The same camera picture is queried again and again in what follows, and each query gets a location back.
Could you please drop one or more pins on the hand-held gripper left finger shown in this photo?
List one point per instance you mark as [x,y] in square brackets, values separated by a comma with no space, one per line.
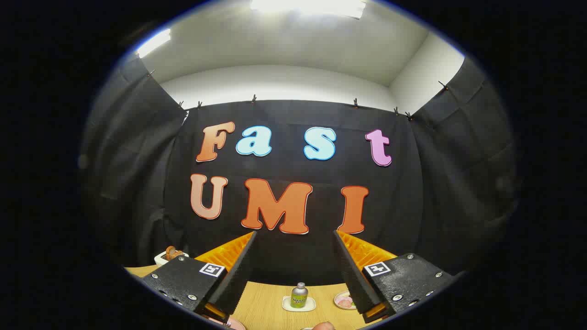
[238,279]

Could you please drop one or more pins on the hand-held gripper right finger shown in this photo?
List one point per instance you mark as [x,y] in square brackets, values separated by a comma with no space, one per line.
[355,279]

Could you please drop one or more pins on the white oval food plate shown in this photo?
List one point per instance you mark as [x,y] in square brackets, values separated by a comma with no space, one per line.
[338,297]

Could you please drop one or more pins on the pink ham slices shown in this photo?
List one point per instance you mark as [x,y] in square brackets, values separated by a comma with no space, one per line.
[345,302]

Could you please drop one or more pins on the pink round plate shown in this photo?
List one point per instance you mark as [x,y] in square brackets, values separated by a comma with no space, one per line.
[235,324]

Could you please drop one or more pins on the white square coaster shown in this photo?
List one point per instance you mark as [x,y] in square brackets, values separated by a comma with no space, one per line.
[286,306]

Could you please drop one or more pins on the pinkish rounded object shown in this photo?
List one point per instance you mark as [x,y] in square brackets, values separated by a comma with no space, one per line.
[323,327]

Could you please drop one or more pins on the green label soda bottle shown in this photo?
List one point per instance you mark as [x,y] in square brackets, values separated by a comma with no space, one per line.
[299,298]

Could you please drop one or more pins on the brown toast slice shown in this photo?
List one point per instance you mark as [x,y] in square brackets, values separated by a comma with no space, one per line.
[173,253]

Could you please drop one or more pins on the cream white toaster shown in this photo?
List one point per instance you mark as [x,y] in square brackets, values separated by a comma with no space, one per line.
[161,260]

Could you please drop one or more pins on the row of black cloth clips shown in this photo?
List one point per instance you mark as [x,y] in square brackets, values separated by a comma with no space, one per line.
[253,98]

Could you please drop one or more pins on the narrow ceiling light strip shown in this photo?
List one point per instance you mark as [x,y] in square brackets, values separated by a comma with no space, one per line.
[153,42]

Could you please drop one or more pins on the wide ceiling light panel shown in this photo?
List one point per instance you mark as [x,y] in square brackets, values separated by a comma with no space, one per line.
[307,7]

